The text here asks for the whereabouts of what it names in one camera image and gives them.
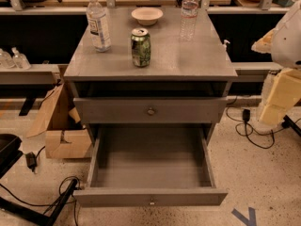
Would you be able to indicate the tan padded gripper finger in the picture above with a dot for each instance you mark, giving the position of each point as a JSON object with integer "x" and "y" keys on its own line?
{"x": 264, "y": 44}

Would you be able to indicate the grey drawer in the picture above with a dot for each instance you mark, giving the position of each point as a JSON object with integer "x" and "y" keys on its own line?
{"x": 150, "y": 110}
{"x": 150, "y": 166}

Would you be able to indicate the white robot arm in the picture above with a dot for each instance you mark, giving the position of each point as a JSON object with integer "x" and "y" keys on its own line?
{"x": 283, "y": 42}

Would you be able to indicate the grey wooden drawer cabinet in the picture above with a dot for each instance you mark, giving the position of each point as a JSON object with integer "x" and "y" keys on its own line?
{"x": 199, "y": 68}

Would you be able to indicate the grey top drawer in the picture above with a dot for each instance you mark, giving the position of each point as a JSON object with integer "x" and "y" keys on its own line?
{"x": 150, "y": 110}

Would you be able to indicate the small pump bottle right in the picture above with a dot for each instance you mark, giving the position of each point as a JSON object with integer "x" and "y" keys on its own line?
{"x": 226, "y": 45}

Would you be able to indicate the black power adapter right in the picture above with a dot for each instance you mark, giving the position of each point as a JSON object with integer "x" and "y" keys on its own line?
{"x": 246, "y": 115}

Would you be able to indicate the black power adapter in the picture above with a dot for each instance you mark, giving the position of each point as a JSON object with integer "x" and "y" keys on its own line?
{"x": 246, "y": 115}
{"x": 31, "y": 161}

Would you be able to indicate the black stand leg right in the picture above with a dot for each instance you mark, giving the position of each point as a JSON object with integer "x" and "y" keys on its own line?
{"x": 287, "y": 122}

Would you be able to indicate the clear water bottle right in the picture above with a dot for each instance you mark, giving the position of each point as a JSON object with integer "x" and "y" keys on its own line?
{"x": 189, "y": 14}

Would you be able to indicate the white paper bowl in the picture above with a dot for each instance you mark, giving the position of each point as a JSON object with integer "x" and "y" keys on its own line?
{"x": 147, "y": 16}

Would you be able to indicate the green soda can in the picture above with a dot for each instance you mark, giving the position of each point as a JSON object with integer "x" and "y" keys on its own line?
{"x": 141, "y": 47}

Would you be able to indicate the labelled water bottle left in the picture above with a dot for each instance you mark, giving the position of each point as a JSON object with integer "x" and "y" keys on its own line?
{"x": 98, "y": 26}

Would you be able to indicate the cardboard box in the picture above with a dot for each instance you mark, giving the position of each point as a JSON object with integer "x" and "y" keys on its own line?
{"x": 57, "y": 118}

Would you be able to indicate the sanitizer bottle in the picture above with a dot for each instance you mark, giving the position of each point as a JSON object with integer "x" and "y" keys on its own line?
{"x": 6, "y": 60}
{"x": 20, "y": 59}

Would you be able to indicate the sanitizer bottle far left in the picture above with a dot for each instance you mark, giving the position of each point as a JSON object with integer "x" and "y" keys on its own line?
{"x": 6, "y": 60}

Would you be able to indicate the black power adapter left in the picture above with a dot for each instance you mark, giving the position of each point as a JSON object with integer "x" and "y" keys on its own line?
{"x": 31, "y": 161}

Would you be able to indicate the black stand base left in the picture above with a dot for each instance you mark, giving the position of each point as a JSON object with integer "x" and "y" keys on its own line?
{"x": 42, "y": 214}

